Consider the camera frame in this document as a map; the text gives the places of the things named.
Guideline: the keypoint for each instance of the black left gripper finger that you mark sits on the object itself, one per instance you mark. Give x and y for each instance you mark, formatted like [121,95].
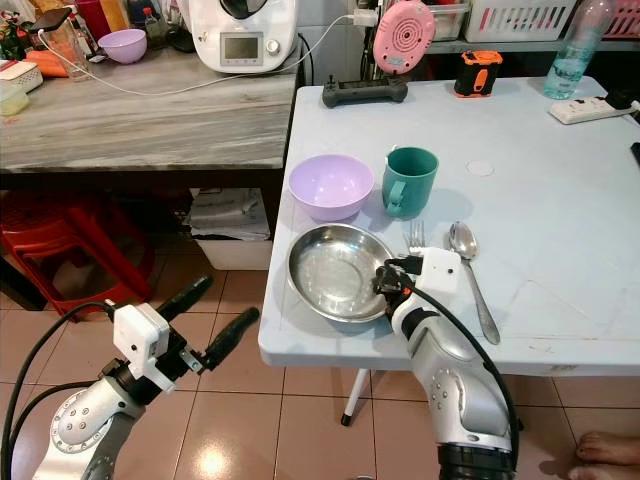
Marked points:
[233,335]
[188,296]

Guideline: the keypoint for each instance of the stainless steel plate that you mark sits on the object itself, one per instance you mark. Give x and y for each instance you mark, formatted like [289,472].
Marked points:
[332,270]

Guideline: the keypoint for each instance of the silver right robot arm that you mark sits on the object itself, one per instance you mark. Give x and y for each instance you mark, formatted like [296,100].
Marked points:
[455,385]

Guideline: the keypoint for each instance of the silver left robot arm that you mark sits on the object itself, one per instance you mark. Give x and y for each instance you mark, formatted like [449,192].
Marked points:
[80,430]

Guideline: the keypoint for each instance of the steel fork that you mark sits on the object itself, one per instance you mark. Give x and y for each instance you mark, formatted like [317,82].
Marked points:
[416,238]

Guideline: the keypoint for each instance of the white plastic bin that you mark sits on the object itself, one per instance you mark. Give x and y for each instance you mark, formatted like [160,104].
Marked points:
[232,232]

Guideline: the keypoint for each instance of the steel spoon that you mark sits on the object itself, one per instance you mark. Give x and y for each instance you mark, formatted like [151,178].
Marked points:
[462,240]

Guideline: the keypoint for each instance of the teal plastic mug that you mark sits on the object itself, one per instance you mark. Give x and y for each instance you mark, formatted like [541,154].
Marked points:
[412,176]

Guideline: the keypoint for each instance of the large lilac plastic bowl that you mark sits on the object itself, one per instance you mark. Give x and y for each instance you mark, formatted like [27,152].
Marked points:
[330,184]

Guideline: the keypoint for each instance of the white table leg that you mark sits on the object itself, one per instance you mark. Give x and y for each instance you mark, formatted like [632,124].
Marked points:
[355,396]

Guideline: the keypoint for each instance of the red plastic stool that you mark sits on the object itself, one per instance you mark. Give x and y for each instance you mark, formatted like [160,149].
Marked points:
[70,250]

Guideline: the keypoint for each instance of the round white table sticker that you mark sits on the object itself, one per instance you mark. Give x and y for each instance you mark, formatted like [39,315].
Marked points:
[480,169]

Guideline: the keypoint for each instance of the grey wood grain counter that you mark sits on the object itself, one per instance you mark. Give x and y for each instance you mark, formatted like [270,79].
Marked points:
[150,125]

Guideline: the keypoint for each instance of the orange and black tool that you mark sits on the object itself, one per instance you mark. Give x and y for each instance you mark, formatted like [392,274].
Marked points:
[478,75]

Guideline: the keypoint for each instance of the pink round device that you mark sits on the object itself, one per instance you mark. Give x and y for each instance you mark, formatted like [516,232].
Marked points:
[404,35]

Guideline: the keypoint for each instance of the small purple bowl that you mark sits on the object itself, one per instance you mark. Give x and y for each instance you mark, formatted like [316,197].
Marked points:
[123,46]

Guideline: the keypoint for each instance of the white power strip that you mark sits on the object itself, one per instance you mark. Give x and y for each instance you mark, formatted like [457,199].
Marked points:
[590,110]

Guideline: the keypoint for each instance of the white kitchen appliance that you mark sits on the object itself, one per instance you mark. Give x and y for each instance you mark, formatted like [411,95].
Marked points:
[242,40]

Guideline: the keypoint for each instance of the small pale yellow container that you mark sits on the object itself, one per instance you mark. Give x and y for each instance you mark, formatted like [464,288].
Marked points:
[12,99]

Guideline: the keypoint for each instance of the orange packet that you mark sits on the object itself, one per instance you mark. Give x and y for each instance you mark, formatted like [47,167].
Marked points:
[45,64]

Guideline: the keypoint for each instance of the white lunch box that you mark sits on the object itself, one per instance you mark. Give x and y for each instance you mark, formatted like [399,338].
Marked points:
[20,75]

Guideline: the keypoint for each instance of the person's bare foot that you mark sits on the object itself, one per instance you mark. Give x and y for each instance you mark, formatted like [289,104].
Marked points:
[608,455]

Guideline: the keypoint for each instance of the white plastic basket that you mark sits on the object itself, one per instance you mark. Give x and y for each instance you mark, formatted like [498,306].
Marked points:
[520,20]

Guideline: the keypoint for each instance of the clear plastic water bottle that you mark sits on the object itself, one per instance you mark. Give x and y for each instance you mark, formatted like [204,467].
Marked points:
[575,55]

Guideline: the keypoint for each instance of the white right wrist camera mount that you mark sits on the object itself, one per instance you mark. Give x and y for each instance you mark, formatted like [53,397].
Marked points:
[438,272]

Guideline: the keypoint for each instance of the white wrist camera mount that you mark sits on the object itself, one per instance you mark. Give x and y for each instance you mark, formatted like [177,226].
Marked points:
[438,272]
[140,335]

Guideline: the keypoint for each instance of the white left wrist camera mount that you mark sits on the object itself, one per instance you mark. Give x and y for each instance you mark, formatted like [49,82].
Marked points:
[140,335]

